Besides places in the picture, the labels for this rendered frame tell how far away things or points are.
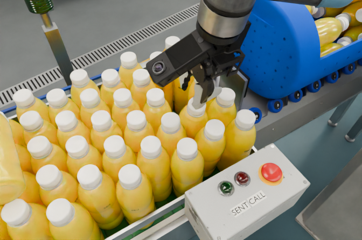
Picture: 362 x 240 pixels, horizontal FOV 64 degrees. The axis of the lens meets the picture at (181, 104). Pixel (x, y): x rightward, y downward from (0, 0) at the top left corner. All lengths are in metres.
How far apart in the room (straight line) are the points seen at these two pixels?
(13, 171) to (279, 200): 0.43
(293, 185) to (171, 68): 0.29
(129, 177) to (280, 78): 0.44
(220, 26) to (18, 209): 0.43
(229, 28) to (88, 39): 2.36
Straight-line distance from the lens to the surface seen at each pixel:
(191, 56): 0.47
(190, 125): 0.64
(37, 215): 0.59
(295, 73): 0.72
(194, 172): 0.59
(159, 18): 2.87
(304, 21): 0.71
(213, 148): 0.61
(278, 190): 0.55
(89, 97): 0.66
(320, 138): 2.10
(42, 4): 0.84
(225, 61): 0.51
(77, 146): 0.59
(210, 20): 0.43
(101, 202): 0.59
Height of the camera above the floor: 1.58
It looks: 50 degrees down
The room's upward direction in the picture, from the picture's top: straight up
